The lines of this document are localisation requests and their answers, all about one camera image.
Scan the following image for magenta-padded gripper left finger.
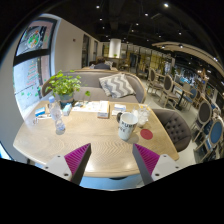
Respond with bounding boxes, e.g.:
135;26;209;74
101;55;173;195
42;142;92;186

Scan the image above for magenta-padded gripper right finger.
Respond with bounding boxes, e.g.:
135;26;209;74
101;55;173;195
132;143;181;186

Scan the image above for clear plastic water bottle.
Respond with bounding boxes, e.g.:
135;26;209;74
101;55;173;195
48;95;67;135

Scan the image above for flat round red coaster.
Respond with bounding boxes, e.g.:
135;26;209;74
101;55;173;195
139;128;154;141

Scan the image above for white mug with black lettering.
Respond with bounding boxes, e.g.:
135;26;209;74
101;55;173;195
117;111;139;142

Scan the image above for dark grey tufted armchair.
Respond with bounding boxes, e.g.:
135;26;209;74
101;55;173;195
152;108;193;153

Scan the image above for clear plastic cup with straw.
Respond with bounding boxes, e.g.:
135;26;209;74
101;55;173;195
134;103;151;128

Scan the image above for light blue tissue pack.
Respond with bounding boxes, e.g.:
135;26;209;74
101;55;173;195
61;103;73;117

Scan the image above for white and orange book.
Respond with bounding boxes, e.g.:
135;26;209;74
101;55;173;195
97;100;111;119

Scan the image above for white card packs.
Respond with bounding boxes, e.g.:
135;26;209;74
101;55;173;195
111;103;127;117

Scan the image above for group of dining chairs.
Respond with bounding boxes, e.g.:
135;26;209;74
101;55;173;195
146;66;224;162

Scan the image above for green potted plant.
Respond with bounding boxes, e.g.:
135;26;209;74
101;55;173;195
44;69;92;108

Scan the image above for grey curved sofa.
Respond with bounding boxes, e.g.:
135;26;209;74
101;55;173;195
41;68;148;104

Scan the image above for grey chevron cushion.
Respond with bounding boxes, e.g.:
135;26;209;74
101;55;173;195
98;73;136;99

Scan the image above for person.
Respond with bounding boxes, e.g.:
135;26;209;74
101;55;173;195
89;57;113;71

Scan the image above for group of ceiling spotlights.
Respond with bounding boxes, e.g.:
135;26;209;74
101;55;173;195
94;2;219;63

